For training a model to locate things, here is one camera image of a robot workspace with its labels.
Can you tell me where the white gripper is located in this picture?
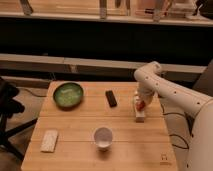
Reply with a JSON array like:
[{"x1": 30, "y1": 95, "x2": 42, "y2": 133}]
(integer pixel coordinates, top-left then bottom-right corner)
[{"x1": 137, "y1": 84, "x2": 155, "y2": 106}]

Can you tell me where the black rectangular block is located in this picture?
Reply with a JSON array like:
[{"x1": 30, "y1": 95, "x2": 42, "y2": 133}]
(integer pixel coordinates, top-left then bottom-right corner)
[{"x1": 105, "y1": 90, "x2": 117, "y2": 107}]

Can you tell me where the white cup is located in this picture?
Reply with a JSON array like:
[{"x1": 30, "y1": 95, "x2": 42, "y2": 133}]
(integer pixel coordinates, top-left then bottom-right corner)
[{"x1": 93, "y1": 127, "x2": 113, "y2": 150}]

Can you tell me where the black tripod stand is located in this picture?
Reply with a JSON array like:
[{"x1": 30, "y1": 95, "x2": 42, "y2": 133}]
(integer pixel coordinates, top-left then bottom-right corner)
[{"x1": 0, "y1": 77, "x2": 37, "y2": 160}]

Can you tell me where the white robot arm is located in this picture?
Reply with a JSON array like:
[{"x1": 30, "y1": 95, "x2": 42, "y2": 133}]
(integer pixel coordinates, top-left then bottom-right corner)
[{"x1": 134, "y1": 61, "x2": 213, "y2": 171}]

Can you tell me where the green bowl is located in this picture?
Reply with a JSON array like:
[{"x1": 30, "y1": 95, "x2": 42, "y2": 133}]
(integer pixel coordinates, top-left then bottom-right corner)
[{"x1": 53, "y1": 82, "x2": 84, "y2": 108}]

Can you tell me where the white bottle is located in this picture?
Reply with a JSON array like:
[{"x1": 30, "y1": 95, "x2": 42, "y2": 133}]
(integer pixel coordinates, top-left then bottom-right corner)
[{"x1": 133, "y1": 92, "x2": 145, "y2": 122}]

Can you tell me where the red orange pepper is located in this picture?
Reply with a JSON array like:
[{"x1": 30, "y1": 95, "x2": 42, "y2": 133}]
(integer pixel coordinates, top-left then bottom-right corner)
[{"x1": 136, "y1": 101, "x2": 146, "y2": 111}]

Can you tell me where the white sponge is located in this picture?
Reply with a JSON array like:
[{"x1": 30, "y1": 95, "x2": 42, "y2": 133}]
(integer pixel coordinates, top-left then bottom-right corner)
[{"x1": 40, "y1": 130, "x2": 58, "y2": 153}]

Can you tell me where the black cable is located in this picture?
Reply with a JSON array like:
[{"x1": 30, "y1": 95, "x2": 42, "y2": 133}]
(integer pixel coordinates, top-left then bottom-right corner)
[{"x1": 161, "y1": 103, "x2": 194, "y2": 151}]

